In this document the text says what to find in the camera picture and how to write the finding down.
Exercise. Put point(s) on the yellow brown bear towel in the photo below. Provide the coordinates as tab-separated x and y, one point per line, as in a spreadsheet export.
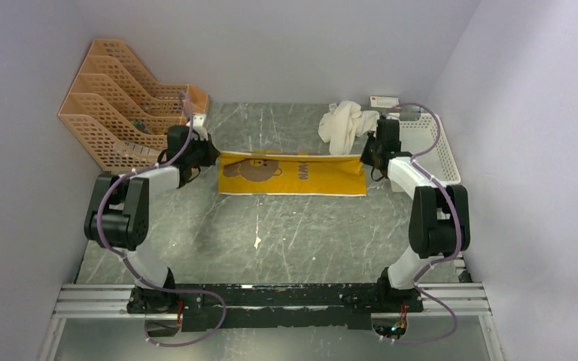
290	174

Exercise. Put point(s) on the orange plastic file organizer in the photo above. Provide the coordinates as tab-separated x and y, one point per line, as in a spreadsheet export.
119	111

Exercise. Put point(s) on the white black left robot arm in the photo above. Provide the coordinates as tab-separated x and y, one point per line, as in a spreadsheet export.
118	215

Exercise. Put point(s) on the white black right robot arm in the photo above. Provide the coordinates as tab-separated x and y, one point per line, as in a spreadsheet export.
438	226

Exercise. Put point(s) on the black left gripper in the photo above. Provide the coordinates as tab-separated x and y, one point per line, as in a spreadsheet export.
212	153

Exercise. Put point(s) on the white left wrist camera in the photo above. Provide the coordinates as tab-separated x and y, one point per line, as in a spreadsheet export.
197	123

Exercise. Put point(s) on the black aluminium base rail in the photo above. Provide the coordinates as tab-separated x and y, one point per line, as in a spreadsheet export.
241	306

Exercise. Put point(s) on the white terry towel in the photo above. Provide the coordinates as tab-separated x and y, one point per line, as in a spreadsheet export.
340	128

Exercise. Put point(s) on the white red small box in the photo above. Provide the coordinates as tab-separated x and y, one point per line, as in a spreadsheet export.
383	102

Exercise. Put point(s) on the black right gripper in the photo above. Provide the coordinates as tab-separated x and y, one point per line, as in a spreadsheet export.
366	159

